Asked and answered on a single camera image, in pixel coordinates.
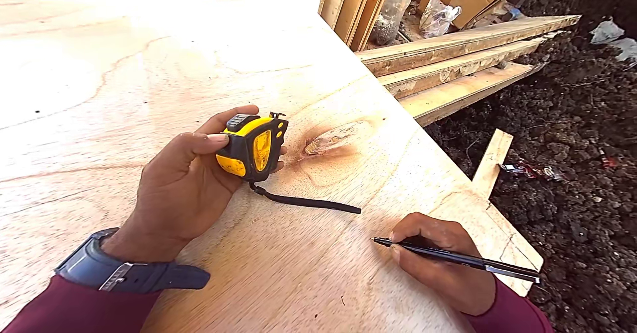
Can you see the person's left hand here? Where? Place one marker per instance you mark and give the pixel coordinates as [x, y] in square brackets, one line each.
[174, 198]

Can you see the person's right hand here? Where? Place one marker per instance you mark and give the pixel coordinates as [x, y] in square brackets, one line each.
[463, 273]

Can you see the person's right thumb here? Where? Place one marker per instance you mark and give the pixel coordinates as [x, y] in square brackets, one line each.
[415, 263]

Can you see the person's left thumb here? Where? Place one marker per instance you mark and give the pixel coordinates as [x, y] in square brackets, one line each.
[196, 144]

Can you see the person's left index finger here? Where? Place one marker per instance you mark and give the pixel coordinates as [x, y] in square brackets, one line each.
[224, 118]

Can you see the person's right index finger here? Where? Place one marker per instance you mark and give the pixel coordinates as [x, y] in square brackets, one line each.
[418, 225]

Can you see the person's left fingers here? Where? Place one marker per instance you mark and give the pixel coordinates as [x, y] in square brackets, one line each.
[280, 165]

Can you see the black pen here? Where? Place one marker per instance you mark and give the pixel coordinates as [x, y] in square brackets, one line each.
[448, 255]

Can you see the yellow black tape measure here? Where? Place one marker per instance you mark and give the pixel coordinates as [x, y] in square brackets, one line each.
[251, 146]

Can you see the person's left forearm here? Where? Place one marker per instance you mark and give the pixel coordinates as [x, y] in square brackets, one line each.
[89, 303]

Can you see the person's right forearm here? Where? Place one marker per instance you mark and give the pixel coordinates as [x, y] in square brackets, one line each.
[512, 310]

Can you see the large plywood sheet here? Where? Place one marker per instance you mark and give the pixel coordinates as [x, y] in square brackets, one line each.
[298, 253]

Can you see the short wooden piece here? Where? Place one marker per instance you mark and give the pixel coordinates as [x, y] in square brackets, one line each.
[492, 162]

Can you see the red white wrapper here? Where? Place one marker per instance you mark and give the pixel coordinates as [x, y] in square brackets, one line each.
[531, 169]

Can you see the long wooden plank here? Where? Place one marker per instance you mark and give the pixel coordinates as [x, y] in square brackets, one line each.
[448, 71]
[463, 94]
[448, 45]

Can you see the clear plastic container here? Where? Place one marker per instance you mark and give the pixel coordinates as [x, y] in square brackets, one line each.
[393, 12]

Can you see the white plastic scrap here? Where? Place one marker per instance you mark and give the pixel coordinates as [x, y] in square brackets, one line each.
[606, 31]
[627, 49]

